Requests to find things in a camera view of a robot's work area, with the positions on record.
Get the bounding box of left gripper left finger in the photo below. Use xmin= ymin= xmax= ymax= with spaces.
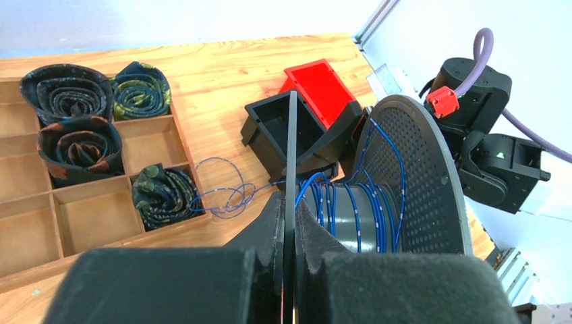
xmin=44 ymin=192 xmax=284 ymax=323

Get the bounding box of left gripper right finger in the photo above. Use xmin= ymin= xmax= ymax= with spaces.
xmin=295 ymin=202 xmax=519 ymax=323

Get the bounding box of thin blue wire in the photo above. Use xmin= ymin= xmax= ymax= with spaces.
xmin=188 ymin=117 xmax=407 ymax=255

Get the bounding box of grey filament spool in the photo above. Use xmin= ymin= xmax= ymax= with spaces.
xmin=283 ymin=95 xmax=472 ymax=323

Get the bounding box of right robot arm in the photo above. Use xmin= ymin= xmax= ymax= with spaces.
xmin=434 ymin=66 xmax=551 ymax=214

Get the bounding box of rolled patterned tie bottom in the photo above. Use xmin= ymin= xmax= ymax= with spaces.
xmin=132 ymin=163 xmax=204 ymax=231

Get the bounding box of black plastic bin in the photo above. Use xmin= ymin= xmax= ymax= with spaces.
xmin=241 ymin=91 xmax=364 ymax=182

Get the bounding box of red plastic bin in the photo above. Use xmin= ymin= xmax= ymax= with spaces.
xmin=280 ymin=59 xmax=356 ymax=129

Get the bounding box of rolled dark tie middle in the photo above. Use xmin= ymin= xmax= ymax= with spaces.
xmin=36 ymin=115 xmax=124 ymax=188

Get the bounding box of rolled dark tie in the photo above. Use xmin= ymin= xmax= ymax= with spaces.
xmin=36 ymin=115 xmax=124 ymax=188
xmin=20 ymin=63 xmax=113 ymax=126

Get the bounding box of wooden compartment tray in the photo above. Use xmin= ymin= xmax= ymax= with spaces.
xmin=1 ymin=78 xmax=211 ymax=293

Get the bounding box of rolled green tie top right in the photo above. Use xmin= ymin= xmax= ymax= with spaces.
xmin=110 ymin=61 xmax=171 ymax=121

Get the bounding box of rolled dark tie top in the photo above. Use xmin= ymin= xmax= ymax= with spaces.
xmin=20 ymin=63 xmax=113 ymax=126

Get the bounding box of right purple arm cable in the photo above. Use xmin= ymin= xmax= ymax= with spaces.
xmin=453 ymin=27 xmax=572 ymax=164

